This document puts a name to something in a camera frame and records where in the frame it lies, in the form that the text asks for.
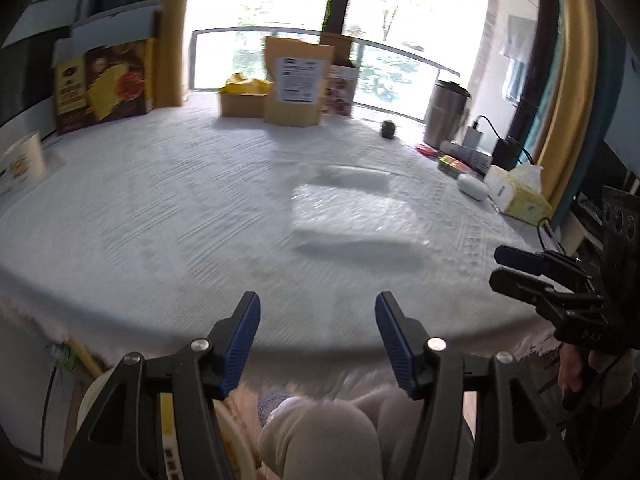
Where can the balcony railing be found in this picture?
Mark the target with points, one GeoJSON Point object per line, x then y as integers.
{"type": "Point", "coordinates": [310, 35]}

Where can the yellow tissue pack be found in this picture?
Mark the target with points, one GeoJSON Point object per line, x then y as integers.
{"type": "Point", "coordinates": [520, 195]}

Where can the bubble wrap bag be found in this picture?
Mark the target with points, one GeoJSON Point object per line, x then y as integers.
{"type": "Point", "coordinates": [350, 217]}

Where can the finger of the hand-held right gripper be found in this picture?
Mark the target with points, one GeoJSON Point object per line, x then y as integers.
{"type": "Point", "coordinates": [522, 261]}
{"type": "Point", "coordinates": [530, 292]}

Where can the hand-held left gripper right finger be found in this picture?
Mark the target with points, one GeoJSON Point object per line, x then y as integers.
{"type": "Point", "coordinates": [395, 342]}

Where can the yellow snack packets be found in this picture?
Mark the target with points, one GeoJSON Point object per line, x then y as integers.
{"type": "Point", "coordinates": [245, 84]}

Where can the colourful small packet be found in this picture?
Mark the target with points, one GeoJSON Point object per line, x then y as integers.
{"type": "Point", "coordinates": [450, 165]}

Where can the kraft pouch with white label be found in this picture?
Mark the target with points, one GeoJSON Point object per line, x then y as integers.
{"type": "Point", "coordinates": [297, 82]}

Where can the person's beige trousers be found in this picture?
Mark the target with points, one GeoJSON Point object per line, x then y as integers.
{"type": "Point", "coordinates": [325, 435]}

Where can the small red item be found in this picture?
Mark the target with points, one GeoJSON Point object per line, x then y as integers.
{"type": "Point", "coordinates": [425, 149]}

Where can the yellow curtain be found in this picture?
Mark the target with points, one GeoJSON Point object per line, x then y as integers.
{"type": "Point", "coordinates": [567, 85]}
{"type": "Point", "coordinates": [167, 35]}

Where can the small black figurine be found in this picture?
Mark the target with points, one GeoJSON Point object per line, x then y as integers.
{"type": "Point", "coordinates": [387, 129]}

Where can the steel tumbler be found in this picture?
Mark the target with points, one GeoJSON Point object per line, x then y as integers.
{"type": "Point", "coordinates": [444, 112]}

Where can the plain kraft pouch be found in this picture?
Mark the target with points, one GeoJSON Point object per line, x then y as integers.
{"type": "Point", "coordinates": [342, 50]}

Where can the brown cracker box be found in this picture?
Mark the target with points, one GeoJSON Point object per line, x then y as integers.
{"type": "Point", "coordinates": [105, 85]}

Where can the person's right hand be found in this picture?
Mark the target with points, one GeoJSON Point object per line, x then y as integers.
{"type": "Point", "coordinates": [575, 375]}

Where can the white textured tablecloth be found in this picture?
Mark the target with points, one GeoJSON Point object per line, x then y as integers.
{"type": "Point", "coordinates": [150, 210]}

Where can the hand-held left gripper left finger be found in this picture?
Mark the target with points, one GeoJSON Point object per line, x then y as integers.
{"type": "Point", "coordinates": [240, 345]}

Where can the small yellow cardboard box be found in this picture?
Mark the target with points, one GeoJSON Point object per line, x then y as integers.
{"type": "Point", "coordinates": [242, 102]}

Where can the black power adapter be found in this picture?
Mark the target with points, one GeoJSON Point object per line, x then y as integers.
{"type": "Point", "coordinates": [506, 154]}

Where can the printed snack pouch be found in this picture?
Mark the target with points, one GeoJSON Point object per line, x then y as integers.
{"type": "Point", "coordinates": [341, 92]}

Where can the white cartoon mug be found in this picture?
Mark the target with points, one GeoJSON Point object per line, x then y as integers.
{"type": "Point", "coordinates": [22, 162]}

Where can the white rectangular box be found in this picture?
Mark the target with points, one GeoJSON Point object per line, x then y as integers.
{"type": "Point", "coordinates": [465, 154]}

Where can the hanging clothes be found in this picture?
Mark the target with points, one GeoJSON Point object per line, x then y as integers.
{"type": "Point", "coordinates": [515, 70]}

